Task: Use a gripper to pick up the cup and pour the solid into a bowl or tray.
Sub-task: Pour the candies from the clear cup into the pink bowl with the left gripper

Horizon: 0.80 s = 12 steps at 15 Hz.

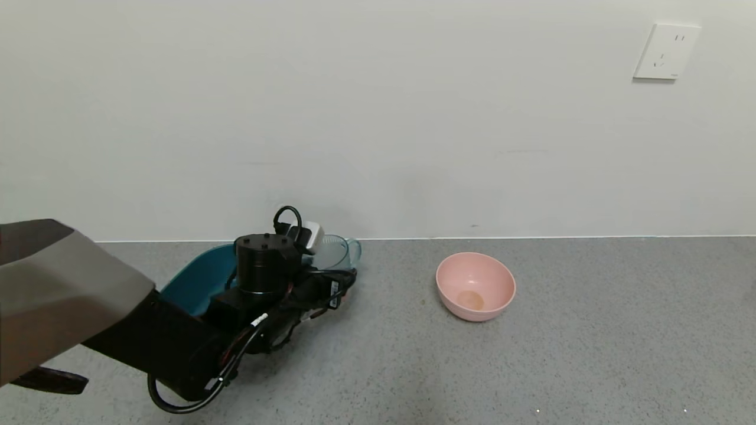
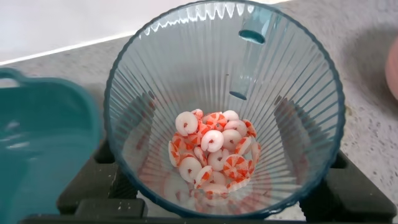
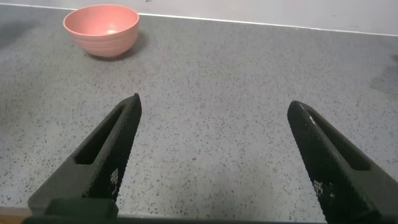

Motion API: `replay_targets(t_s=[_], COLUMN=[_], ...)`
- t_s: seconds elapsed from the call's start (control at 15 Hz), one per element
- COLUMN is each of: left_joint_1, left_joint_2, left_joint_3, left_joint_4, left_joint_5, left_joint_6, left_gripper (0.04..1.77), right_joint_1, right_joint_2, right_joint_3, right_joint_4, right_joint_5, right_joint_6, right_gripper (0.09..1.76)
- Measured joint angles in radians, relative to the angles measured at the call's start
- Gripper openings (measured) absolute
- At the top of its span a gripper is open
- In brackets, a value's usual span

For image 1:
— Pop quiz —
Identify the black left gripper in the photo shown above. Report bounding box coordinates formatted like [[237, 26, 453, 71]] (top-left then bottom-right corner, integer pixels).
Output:
[[291, 268, 358, 310]]

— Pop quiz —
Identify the clear plastic measuring cup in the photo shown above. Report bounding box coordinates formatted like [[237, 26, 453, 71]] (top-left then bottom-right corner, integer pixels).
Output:
[[307, 234, 362, 278]]

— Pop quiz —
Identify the pink ribbed bowl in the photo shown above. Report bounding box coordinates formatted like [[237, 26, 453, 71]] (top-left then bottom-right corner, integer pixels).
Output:
[[436, 252, 517, 322]]

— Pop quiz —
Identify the teal plastic tray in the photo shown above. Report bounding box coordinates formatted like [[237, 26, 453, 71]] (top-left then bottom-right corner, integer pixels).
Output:
[[159, 243, 238, 317]]

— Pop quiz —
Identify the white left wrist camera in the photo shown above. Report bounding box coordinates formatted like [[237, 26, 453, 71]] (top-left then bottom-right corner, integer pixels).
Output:
[[298, 221, 326, 254]]

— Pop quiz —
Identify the black camera cable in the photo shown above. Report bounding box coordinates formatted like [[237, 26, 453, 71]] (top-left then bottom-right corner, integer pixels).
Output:
[[272, 205, 304, 238]]

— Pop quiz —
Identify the black wrist cable bundle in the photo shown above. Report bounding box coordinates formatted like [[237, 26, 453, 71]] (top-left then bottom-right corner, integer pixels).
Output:
[[147, 313, 269, 414]]

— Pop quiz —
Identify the white wall socket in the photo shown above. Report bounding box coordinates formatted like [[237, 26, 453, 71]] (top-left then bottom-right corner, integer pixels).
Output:
[[633, 23, 702, 80]]

